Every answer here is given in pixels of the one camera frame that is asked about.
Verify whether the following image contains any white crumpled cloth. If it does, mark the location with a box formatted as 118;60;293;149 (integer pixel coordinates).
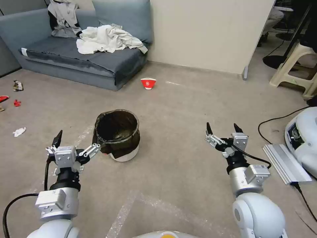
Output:
76;23;149;55

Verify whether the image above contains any black cable with plug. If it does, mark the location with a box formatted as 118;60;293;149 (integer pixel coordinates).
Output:
292;181;317;222

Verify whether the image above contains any person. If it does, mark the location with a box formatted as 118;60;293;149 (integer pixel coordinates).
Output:
257;6;285;48

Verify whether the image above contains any grey blue sofa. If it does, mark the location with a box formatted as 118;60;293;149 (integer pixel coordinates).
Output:
0;0;153;92

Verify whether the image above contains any black floor stand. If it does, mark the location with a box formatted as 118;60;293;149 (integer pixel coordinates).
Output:
262;0;313;73

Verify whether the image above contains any grey blue sofa cushion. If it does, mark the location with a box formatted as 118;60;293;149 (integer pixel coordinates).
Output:
92;0;153;45

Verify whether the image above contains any grey white jacket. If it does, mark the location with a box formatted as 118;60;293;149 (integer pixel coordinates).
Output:
47;0;84;38

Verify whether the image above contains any white robot front shell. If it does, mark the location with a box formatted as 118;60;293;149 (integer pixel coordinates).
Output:
133;230;196;238

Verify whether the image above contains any white crumpled paper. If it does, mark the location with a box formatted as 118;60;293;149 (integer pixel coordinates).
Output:
13;127;27;138

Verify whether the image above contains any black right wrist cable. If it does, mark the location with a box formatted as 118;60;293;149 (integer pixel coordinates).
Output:
232;145;272;170

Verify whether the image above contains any red paper cup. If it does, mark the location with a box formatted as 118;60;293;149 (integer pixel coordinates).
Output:
140;77;158;92

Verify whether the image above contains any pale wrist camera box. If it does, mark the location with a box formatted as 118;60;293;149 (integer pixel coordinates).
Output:
54;145;76;169
231;133;249;155

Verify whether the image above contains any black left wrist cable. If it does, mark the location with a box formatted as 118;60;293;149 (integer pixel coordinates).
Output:
2;158;54;238

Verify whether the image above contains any white trash can black bag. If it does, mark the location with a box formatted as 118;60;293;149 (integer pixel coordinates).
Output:
92;109;141;163

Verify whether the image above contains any black floor cable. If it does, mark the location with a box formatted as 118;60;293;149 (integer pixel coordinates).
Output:
258;106;310;145

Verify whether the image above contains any white rounded machine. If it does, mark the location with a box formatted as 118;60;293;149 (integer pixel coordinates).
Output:
284;106;317;179

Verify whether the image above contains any beige plastic stool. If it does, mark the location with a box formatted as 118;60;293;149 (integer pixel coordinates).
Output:
269;42;317;100

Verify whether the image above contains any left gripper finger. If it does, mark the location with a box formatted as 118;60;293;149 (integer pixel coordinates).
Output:
77;143;102;158
46;130;63;155

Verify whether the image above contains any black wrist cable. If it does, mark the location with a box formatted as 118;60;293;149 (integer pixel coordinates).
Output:
2;158;54;238
232;145;272;170

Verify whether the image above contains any beige partition panel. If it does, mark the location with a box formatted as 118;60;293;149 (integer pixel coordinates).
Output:
148;0;276;81

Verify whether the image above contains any silver aluminium rail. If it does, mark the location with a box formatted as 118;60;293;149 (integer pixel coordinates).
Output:
262;143;313;185

